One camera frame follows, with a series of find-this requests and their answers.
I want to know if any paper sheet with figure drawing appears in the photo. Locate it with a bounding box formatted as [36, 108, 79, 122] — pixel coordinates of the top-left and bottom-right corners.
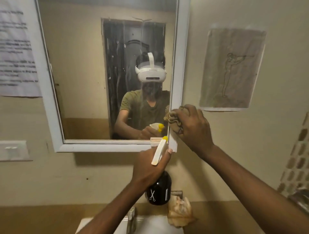
[199, 24, 267, 112]

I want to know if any person's right hand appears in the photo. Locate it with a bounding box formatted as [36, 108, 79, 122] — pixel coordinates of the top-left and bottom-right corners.
[168, 104, 215, 161]

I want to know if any grey metal fixture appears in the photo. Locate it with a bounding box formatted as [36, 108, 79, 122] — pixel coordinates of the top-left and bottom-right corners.
[288, 188, 309, 215]

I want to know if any person's right forearm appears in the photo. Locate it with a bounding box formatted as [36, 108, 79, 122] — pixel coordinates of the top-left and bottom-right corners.
[201, 145, 309, 234]

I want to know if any black spray bottle white trigger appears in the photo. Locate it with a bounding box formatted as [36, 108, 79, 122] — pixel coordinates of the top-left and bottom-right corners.
[145, 136, 172, 206]

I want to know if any metal basin faucet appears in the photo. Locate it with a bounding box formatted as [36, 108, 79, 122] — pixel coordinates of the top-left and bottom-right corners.
[126, 206, 138, 234]

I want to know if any person's left hand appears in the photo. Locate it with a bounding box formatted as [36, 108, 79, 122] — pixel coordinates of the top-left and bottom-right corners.
[131, 146, 173, 191]

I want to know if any crumpled beige plastic bag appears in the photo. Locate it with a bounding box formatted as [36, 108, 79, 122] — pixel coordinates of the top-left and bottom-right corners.
[167, 196, 197, 228]

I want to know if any brown patterned cleaning cloth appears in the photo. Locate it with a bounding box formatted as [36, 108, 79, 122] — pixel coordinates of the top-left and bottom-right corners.
[164, 106, 191, 136]

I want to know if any person's left forearm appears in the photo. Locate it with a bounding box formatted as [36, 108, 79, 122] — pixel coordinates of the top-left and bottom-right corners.
[77, 180, 151, 234]

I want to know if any white wall switch plate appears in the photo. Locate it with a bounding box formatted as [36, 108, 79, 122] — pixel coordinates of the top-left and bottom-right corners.
[0, 140, 33, 162]

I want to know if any printed paper notice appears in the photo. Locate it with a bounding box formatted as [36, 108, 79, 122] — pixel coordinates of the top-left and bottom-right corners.
[0, 0, 43, 98]

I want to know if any white wash basin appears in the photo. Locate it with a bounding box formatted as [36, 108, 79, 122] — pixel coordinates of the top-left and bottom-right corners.
[75, 215, 185, 234]

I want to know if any white framed wall mirror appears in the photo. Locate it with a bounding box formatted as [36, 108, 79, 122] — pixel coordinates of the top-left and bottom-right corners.
[25, 0, 192, 153]

